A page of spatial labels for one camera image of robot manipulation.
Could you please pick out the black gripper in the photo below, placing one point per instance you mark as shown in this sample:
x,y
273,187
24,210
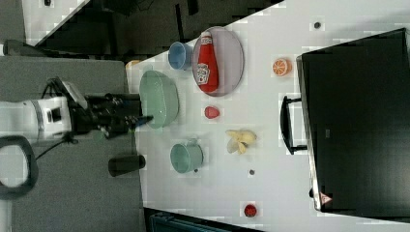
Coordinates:
x,y
91,113

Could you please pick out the green colander bowl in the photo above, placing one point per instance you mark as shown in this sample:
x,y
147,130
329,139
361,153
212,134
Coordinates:
x,y
159,98

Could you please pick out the red strawberry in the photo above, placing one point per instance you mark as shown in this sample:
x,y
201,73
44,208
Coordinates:
x,y
211,112

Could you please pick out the black toaster oven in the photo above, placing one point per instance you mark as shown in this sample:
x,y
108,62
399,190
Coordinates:
x,y
352,118

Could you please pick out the small red fruit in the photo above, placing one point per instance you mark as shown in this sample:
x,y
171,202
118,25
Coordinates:
x,y
250,211

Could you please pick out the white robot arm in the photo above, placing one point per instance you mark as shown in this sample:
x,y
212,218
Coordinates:
x,y
56,166

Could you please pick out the yellow peeled banana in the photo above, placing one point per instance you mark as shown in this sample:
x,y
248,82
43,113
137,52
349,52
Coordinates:
x,y
240,140

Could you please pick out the black cylinder post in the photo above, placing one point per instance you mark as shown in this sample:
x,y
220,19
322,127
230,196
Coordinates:
x,y
124,165

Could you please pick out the blue cup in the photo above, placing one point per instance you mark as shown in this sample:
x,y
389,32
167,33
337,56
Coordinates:
x,y
180,56

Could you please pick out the red ketchup bottle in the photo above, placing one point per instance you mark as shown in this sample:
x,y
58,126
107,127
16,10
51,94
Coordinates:
x,y
207,66

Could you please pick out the green mug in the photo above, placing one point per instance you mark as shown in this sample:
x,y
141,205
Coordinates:
x,y
186,157

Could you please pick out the orange half slice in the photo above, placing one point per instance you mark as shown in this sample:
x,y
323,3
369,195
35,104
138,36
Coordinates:
x,y
282,67

